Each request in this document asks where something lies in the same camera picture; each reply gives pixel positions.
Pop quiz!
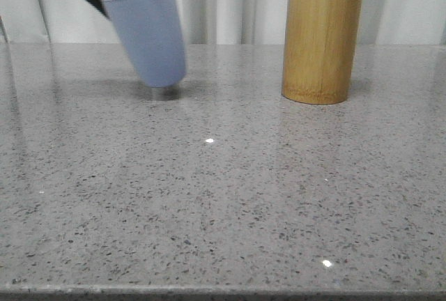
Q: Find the blue plastic cup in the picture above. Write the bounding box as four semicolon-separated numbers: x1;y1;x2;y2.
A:
102;0;186;88

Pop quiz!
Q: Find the bamboo cylindrical holder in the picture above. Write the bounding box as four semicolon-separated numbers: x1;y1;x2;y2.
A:
282;0;362;105

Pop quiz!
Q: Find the grey pleated curtain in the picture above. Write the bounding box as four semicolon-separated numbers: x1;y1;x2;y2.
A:
1;0;445;45

